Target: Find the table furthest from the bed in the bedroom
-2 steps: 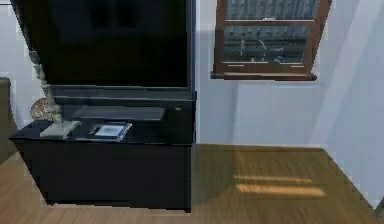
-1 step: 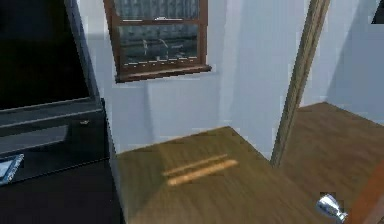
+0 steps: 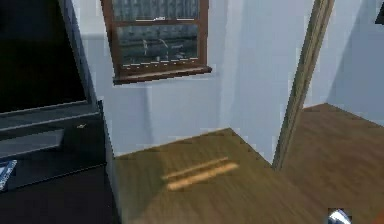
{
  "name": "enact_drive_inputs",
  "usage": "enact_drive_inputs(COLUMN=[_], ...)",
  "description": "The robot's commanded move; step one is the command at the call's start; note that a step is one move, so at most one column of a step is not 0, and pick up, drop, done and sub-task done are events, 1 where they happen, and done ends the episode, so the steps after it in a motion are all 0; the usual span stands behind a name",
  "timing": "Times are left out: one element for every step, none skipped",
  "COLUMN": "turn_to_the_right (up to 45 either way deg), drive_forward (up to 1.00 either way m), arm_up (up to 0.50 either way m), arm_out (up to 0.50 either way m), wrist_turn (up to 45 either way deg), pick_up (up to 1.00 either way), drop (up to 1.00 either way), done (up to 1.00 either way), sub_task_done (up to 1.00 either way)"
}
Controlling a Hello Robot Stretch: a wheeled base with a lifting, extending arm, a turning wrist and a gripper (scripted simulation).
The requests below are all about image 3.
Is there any black television stand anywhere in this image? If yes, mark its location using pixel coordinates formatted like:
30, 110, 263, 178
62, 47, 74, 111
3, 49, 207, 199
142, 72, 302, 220
0, 99, 123, 224

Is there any black television set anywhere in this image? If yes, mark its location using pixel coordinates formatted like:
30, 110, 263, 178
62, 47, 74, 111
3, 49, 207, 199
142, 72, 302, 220
0, 0, 101, 160

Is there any shiny silver object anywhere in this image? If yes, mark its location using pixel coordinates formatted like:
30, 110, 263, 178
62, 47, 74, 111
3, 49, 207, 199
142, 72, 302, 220
327, 208, 352, 224

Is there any blue white book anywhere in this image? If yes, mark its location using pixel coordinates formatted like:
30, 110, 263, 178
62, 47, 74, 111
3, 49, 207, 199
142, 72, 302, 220
0, 159, 18, 192

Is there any dark wall picture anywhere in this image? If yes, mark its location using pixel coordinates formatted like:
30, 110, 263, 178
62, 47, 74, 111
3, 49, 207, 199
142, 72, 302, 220
374, 0, 384, 26

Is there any brown framed window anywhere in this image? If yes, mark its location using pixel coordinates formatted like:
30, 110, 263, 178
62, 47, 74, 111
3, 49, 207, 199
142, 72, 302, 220
100, 0, 213, 86

